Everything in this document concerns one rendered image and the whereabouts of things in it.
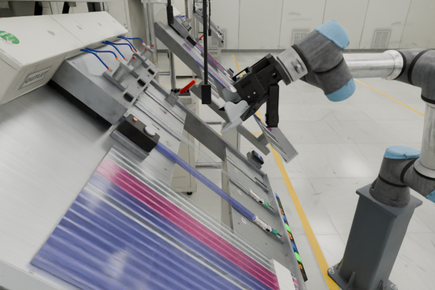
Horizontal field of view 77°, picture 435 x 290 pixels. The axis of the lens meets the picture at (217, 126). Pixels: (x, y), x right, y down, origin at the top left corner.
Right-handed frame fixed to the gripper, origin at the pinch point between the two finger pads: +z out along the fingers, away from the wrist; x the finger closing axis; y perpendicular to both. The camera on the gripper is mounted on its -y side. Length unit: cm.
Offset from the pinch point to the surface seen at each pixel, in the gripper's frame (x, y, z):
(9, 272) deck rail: 48, 17, 13
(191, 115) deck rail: -19.1, 0.8, 10.8
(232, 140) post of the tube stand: -43, -27, 11
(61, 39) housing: 15.9, 34.6, 9.5
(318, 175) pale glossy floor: -124, -134, -10
